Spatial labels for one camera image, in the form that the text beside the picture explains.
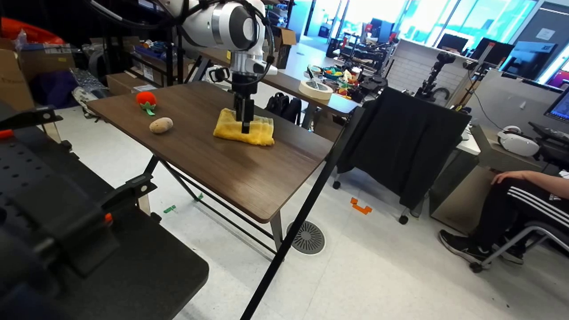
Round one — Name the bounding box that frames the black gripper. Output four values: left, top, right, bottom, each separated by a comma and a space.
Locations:
229, 72, 260, 136

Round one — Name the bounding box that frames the yellow towel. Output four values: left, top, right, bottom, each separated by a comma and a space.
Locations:
212, 107, 277, 150

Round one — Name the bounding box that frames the beige toy potato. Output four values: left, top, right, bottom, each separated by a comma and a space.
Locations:
148, 116, 176, 136

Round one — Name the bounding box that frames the red toy pepper green stem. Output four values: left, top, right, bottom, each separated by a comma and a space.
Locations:
133, 89, 160, 120

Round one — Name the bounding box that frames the black backpack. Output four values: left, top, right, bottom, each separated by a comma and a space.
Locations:
263, 91, 302, 125

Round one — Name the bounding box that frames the long grey table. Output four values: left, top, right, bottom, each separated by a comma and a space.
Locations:
260, 68, 361, 121

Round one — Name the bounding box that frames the white tape roll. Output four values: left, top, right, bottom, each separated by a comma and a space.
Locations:
297, 79, 334, 104

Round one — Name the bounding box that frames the open cardboard box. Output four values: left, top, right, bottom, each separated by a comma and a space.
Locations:
276, 27, 299, 61

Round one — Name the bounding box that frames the colourful toy pile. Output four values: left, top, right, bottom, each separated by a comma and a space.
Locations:
308, 64, 363, 96

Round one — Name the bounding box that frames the flat cardboard box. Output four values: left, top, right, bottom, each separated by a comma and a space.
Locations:
105, 70, 157, 96

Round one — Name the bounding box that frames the black tripod pole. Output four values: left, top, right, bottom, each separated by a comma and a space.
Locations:
238, 109, 365, 320

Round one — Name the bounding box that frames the black storage shelf rack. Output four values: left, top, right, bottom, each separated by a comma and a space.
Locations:
100, 0, 197, 88

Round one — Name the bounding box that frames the round floor drain cover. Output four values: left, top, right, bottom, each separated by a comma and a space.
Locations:
290, 221, 327, 256

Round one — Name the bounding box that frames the orange floor tape marker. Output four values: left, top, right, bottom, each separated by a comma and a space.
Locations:
349, 196, 373, 217

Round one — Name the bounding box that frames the chair draped with black cloth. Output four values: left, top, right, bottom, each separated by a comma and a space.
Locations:
331, 88, 473, 226

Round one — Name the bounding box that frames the black workbench cart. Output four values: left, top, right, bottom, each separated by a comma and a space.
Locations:
0, 105, 210, 320

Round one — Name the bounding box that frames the dark purple bag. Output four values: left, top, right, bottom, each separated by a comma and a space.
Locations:
28, 70, 76, 109

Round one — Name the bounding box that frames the small black monitor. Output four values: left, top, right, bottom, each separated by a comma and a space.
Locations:
469, 36, 510, 66
436, 32, 469, 54

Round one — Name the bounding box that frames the large brown cardboard box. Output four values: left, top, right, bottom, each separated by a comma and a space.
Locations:
0, 47, 36, 114

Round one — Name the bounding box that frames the orange red bag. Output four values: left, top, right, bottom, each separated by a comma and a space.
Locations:
0, 16, 60, 50

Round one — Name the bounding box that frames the white VR headset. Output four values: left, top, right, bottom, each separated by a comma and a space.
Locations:
496, 123, 541, 157

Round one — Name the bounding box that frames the seated person in striped trousers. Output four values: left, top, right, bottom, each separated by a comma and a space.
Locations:
437, 168, 569, 265

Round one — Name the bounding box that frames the grey office chair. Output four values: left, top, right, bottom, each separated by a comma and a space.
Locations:
469, 219, 569, 274

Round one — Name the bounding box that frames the computer monitor with blue screen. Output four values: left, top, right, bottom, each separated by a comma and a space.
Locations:
544, 88, 569, 123

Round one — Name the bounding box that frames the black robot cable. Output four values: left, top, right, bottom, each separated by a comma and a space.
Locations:
251, 2, 281, 79

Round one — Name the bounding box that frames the black metal table frame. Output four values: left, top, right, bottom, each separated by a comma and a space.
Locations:
141, 157, 285, 256

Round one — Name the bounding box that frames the black camera arm stand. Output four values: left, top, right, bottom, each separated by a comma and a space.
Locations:
414, 52, 459, 104

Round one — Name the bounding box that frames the large dark wall screen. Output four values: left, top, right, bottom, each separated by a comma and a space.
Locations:
500, 40, 557, 82

